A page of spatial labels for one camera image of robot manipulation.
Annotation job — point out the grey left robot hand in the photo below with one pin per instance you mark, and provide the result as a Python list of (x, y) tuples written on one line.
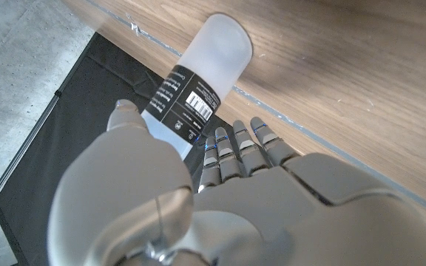
[(257, 218)]

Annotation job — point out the frosted oil cruet black label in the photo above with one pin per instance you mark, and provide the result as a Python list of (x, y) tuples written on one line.
[(213, 63)]

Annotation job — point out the black backdrop stand pole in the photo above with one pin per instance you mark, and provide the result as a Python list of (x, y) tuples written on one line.
[(24, 147)]

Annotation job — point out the black backdrop curtain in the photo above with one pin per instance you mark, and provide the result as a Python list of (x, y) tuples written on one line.
[(87, 122)]

